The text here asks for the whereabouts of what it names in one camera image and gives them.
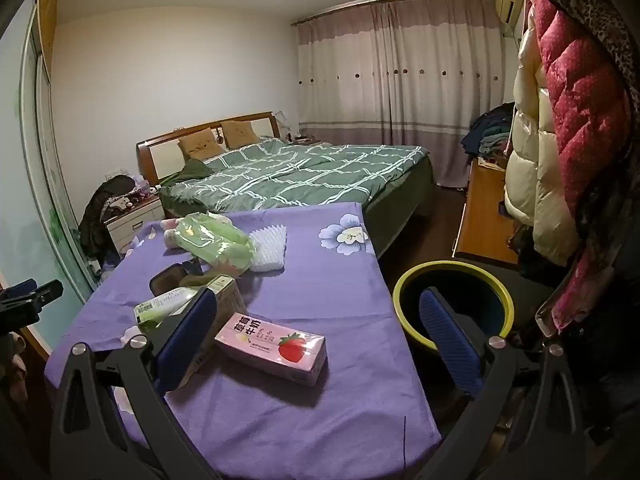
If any pink and white curtain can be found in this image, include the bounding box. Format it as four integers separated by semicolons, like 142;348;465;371
294;0;511;188

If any wooden dresser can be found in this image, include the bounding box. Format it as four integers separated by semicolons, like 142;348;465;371
452;157;521;266

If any cream down jacket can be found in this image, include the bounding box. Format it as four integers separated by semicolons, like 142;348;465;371
502;10;581;267

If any yellow-rimmed dark trash bin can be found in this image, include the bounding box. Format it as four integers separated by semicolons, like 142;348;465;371
392;260;515;356

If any wooden headboard with white panels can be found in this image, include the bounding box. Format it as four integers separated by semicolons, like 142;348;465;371
136;110;282;184

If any dark green cloth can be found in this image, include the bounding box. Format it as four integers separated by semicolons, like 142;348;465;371
172;159;216;181

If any green checked duvet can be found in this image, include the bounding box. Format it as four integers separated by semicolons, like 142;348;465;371
160;139;433;212

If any pile of dark clothes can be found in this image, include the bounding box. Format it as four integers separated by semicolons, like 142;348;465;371
79;175;151;266

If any white nightstand with drawers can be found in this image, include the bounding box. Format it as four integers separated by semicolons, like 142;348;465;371
104;195;167;256

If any brown cardboard carton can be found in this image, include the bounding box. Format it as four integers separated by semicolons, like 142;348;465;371
192;275;251;371

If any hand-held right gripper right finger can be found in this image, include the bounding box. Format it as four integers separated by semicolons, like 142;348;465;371
419;286;596;480

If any glass sliding wardrobe door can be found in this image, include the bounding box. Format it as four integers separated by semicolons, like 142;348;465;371
0;0;101;351

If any white foam net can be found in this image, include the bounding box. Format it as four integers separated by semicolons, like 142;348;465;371
247;225;288;273

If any purple floral tablecloth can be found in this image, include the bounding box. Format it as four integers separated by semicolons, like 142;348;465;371
44;202;443;480

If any green plastic bag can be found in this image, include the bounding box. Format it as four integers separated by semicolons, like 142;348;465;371
172;212;257;273

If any wall air conditioner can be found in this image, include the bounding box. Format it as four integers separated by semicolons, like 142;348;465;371
495;0;525;38

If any green and white tube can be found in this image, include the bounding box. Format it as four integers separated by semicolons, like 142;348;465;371
132;287;201;331

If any brown pillow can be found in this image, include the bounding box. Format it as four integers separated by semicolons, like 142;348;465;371
220;120;261;148
177;128;225;157

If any pile of folded clothes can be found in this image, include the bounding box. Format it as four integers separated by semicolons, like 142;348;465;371
460;105;516;166

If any black coat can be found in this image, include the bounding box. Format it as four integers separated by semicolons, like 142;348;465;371
570;80;640;411

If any wooden bed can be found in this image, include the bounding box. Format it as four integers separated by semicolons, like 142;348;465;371
136;110;436;261

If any leopard print scarf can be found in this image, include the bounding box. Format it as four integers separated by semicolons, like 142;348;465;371
547;0;640;111

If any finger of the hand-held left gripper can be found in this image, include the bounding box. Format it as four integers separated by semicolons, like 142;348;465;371
17;279;65;312

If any pink strawberry milk carton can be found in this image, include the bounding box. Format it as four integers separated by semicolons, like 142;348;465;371
215;312;328;387

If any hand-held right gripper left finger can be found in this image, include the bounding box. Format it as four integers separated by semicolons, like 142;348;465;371
50;287;221;480

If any dark grey stool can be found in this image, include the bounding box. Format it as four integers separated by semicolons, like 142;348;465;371
470;257;556;331

